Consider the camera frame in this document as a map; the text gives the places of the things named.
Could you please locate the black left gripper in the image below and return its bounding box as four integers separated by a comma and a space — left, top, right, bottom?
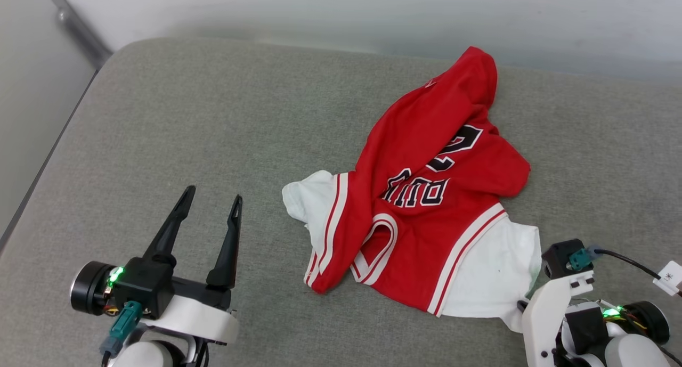
70, 185, 243, 316

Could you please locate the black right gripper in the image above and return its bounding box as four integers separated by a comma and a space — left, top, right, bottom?
557, 300, 671, 367

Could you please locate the red and white basketball jersey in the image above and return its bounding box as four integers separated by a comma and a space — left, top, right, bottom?
281, 46, 542, 333

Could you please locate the white cable tag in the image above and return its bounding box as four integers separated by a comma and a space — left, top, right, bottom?
653, 260, 682, 296

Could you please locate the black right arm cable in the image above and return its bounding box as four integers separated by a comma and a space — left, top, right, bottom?
592, 249, 682, 298

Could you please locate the white left camera bracket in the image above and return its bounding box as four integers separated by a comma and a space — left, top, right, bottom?
140, 295, 240, 346

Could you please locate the white camera bracket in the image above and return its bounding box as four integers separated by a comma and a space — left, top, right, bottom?
140, 295, 240, 346
521, 271, 595, 367

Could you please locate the teal right camera connector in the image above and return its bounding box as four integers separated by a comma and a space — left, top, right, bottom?
568, 246, 604, 272

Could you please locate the teal camera connector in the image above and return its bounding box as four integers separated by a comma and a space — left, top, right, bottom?
99, 301, 143, 357
568, 246, 604, 272

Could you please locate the white right camera bracket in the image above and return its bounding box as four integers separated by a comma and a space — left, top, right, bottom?
521, 271, 595, 367

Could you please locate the teal left camera connector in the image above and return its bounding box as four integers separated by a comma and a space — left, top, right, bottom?
99, 301, 143, 357

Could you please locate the dark metal rail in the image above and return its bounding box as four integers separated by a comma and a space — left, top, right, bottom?
42, 0, 113, 69

